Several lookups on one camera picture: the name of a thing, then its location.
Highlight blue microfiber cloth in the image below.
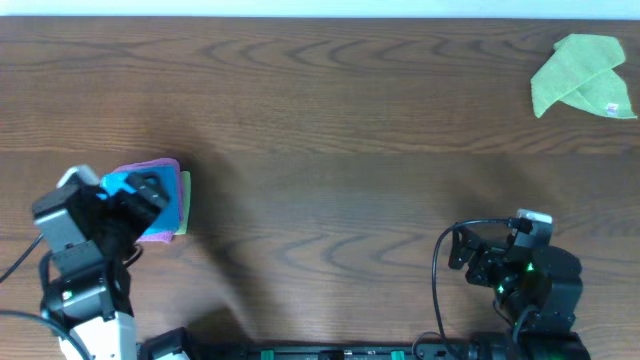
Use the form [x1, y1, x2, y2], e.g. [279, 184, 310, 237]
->
[101, 164, 182, 242]

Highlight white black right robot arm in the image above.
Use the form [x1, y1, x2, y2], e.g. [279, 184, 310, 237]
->
[448, 220, 590, 360]

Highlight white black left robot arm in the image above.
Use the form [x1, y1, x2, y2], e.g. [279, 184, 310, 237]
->
[32, 165, 170, 359]

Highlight light green folded cloth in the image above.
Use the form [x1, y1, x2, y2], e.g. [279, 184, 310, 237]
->
[175, 171, 192, 236]

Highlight purple folded microfiber cloth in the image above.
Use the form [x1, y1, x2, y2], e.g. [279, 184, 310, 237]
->
[112, 158, 184, 243]

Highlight green microfiber cloth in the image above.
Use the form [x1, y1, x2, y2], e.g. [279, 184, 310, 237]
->
[530, 34, 637, 120]

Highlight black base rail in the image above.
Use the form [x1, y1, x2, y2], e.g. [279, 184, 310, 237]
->
[136, 328, 591, 360]

